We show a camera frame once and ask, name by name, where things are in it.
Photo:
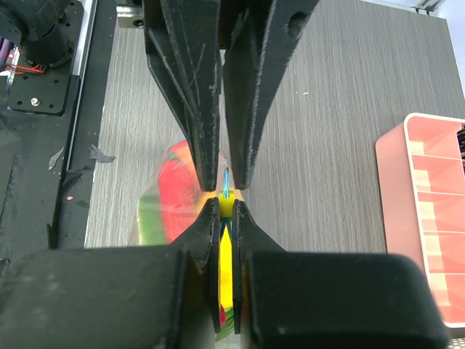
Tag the yellow toy mango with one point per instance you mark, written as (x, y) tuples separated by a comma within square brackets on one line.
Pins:
[(225, 271)]

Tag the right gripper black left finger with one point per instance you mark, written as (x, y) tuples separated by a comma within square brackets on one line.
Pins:
[(163, 296)]

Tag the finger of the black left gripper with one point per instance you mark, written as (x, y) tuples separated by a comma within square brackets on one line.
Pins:
[(263, 41), (183, 57)]

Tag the clear zip top bag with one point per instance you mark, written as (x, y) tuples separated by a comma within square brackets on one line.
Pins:
[(227, 321)]

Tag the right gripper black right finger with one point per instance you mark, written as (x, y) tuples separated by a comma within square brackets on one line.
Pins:
[(287, 299)]

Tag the pink divided tray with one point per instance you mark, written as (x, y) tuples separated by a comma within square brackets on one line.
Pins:
[(421, 178)]

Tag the toy watermelon slice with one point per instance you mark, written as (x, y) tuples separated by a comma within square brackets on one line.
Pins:
[(170, 204)]

